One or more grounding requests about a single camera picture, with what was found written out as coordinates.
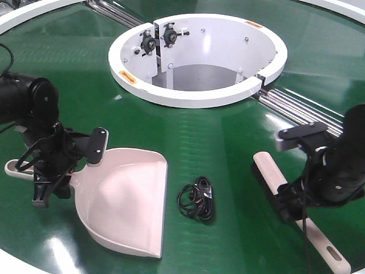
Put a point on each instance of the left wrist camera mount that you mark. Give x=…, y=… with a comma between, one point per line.
x=96, y=147

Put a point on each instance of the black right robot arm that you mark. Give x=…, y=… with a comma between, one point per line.
x=351, y=163

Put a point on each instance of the white outer rim left segment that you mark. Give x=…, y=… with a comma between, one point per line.
x=25, y=13

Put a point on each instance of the chrome roller strip left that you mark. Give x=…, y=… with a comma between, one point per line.
x=115, y=13

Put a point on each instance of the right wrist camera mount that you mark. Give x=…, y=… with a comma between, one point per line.
x=314, y=133

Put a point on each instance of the right black bearing block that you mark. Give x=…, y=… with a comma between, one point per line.
x=170, y=35

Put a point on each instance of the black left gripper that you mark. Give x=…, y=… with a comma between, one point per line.
x=53, y=151

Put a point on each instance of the beige hand broom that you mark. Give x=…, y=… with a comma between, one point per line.
x=272, y=178

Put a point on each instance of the chrome roller strip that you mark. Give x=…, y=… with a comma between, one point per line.
x=300, y=109
x=115, y=13

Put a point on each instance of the beige plastic dustpan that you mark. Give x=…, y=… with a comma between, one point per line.
x=121, y=201

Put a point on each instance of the black bearing block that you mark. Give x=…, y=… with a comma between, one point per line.
x=170, y=35
x=148, y=43

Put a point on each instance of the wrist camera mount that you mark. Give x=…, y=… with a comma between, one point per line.
x=314, y=133
x=96, y=147

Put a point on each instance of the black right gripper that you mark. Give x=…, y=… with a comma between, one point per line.
x=319, y=177

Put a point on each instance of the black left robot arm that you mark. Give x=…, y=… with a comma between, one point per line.
x=30, y=103

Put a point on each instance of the chrome roller strip right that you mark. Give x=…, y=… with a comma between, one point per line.
x=300, y=109

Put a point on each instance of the white outer conveyor rim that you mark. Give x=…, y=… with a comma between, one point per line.
x=351, y=9

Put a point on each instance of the green conveyor belt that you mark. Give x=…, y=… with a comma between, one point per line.
x=217, y=219

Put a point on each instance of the left black bearing block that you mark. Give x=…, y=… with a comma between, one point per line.
x=148, y=43

